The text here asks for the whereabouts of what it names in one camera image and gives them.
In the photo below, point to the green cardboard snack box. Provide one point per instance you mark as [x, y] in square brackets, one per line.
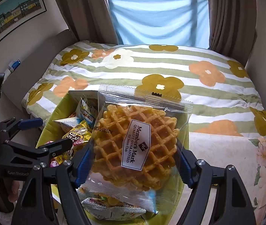
[53, 121]

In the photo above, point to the white blue snack packet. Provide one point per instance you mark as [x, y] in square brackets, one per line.
[85, 112]

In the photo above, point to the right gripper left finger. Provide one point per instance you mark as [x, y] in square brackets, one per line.
[35, 205]

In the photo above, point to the yellow popcorn snack bag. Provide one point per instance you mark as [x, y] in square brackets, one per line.
[80, 135]

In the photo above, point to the left brown curtain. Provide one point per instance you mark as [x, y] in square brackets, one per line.
[89, 20]

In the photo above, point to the pale green snack packet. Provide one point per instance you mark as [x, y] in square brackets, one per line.
[111, 209]

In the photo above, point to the packaged waffle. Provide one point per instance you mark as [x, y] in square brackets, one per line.
[135, 145]

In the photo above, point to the floral striped quilt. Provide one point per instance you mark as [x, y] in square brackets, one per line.
[225, 99]

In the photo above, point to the grey bed headboard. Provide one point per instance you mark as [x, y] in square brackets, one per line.
[31, 69]

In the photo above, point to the cream floral bedsheet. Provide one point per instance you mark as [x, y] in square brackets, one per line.
[247, 155]

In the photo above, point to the light blue window cloth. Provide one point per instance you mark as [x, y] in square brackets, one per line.
[164, 22]

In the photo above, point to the framed houses picture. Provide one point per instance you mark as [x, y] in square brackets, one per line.
[14, 13]

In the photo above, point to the brown curtain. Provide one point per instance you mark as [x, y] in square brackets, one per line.
[89, 20]
[232, 28]

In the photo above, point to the right brown curtain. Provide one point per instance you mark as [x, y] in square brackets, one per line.
[232, 28]

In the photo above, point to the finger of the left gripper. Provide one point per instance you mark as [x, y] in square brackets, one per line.
[51, 148]
[10, 127]

